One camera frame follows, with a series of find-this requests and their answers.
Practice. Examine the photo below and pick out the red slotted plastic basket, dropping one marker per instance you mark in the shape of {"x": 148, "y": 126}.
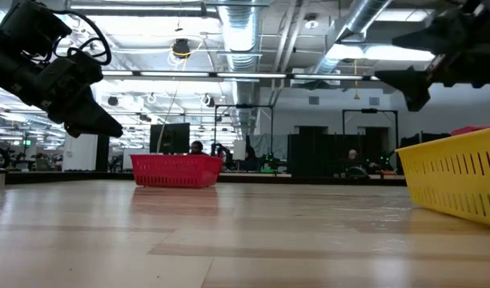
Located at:
{"x": 173, "y": 171}

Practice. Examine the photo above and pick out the yellow slotted plastic basket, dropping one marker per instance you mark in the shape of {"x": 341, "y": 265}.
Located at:
{"x": 457, "y": 176}

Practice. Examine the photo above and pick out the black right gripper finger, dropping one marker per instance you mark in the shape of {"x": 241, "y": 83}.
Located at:
{"x": 411, "y": 86}
{"x": 425, "y": 38}

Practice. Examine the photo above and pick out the black monitor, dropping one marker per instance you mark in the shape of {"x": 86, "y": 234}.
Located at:
{"x": 173, "y": 138}

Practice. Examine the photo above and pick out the tall black speaker box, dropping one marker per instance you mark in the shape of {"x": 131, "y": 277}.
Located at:
{"x": 103, "y": 154}

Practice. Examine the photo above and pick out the white building pillar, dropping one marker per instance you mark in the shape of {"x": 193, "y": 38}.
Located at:
{"x": 81, "y": 154}

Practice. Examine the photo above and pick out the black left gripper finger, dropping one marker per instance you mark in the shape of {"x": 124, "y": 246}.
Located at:
{"x": 103, "y": 120}
{"x": 75, "y": 133}

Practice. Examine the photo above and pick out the red plastic container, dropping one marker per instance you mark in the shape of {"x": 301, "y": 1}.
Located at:
{"x": 469, "y": 130}

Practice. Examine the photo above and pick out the black metal rig frame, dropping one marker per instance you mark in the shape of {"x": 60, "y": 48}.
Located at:
{"x": 369, "y": 110}
{"x": 245, "y": 106}

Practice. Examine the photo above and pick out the person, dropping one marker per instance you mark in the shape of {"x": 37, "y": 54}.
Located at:
{"x": 251, "y": 160}
{"x": 352, "y": 156}
{"x": 196, "y": 148}

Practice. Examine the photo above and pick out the long LED light bar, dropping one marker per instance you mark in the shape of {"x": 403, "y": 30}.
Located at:
{"x": 245, "y": 74}

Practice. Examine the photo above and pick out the black metal table frame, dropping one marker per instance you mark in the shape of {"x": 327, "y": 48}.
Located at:
{"x": 69, "y": 177}

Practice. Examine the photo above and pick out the black partition wall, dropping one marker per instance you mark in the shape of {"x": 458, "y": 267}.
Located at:
{"x": 317, "y": 154}

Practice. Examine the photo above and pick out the silver ventilation duct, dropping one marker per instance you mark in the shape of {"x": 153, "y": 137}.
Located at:
{"x": 365, "y": 16}
{"x": 241, "y": 40}

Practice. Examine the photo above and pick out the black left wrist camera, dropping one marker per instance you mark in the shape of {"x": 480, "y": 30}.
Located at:
{"x": 37, "y": 22}

